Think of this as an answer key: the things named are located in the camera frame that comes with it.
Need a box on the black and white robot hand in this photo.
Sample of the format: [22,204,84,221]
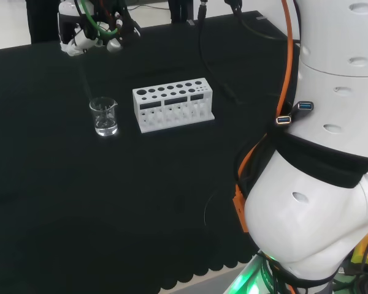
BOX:
[58,0,142,58]

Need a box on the clear glass rod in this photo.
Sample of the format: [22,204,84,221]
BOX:
[78,55,110,126]

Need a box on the white test tube rack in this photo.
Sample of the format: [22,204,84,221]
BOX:
[132,77,216,134]

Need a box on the person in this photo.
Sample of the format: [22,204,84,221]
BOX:
[167,0,188,24]
[26,0,61,45]

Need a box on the clear glass beaker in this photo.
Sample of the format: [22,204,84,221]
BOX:
[89,96,119,138]

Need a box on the black bench cloth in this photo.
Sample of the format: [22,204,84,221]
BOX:
[0,10,320,294]

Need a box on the black USB plug blue insert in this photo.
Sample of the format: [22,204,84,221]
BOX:
[294,100,315,119]
[276,113,294,126]

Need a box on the yellow stop button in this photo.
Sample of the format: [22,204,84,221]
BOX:
[351,231,368,271]

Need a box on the green cable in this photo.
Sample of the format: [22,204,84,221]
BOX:
[75,0,119,40]

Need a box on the black cable with connector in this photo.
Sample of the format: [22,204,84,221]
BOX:
[197,0,245,107]

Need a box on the thick black cable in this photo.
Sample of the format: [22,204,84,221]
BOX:
[223,0,300,42]

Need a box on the orange cable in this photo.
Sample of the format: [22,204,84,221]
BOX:
[232,0,295,233]

